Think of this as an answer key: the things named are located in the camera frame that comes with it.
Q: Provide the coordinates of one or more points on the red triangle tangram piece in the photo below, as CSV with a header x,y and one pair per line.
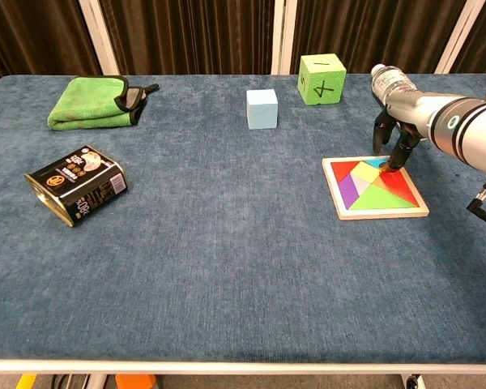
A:
x,y
342,168

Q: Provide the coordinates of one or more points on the black rectangular tin can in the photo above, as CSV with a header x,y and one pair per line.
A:
x,y
77,182

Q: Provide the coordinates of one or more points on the orange triangle tangram piece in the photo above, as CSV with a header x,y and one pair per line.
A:
x,y
401,190

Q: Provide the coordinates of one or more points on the light blue foam cube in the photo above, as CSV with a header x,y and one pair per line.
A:
x,y
262,109

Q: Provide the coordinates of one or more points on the yellow block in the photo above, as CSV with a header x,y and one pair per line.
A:
x,y
360,185

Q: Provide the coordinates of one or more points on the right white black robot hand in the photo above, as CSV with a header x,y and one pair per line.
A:
x,y
409,113

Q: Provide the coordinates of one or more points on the white partition post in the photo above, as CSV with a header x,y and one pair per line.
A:
x,y
101,36
282,36
457,36

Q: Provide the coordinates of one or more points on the green foam number cube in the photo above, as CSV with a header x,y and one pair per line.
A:
x,y
322,83

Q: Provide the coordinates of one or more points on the blue felt table mat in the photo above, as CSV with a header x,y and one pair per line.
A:
x,y
227,263

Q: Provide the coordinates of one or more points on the cyan triangle puzzle piece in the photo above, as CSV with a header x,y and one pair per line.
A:
x,y
373,162

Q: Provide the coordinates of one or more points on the clear plastic water bottle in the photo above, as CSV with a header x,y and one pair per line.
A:
x,y
390,81

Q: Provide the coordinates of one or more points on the purple parallelogram tangram piece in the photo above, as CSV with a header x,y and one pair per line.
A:
x,y
348,192

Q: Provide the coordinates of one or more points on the green triangle tangram piece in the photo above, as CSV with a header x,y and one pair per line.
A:
x,y
378,199

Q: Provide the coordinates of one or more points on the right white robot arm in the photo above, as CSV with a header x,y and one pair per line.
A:
x,y
478,129

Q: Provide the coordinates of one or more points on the folded green microfibre cloth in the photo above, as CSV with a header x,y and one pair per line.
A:
x,y
89,101

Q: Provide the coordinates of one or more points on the yellow tangram piece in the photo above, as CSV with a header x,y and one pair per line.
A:
x,y
366,173

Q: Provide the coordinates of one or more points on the wooden tangram puzzle tray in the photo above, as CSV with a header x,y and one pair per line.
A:
x,y
332,190

